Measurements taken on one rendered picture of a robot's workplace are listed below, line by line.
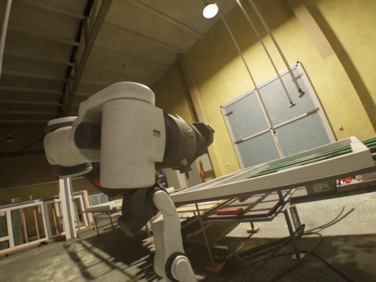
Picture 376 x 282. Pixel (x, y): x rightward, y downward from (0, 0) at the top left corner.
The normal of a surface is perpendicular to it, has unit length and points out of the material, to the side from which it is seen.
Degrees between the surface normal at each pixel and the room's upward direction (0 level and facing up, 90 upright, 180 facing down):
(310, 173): 90
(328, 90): 90
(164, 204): 90
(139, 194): 90
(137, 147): 101
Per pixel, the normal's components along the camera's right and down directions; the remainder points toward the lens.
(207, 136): -0.43, -0.11
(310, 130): -0.72, 0.05
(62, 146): -0.53, 0.11
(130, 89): 0.34, -0.15
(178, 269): 0.63, -0.33
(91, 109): 0.03, 0.99
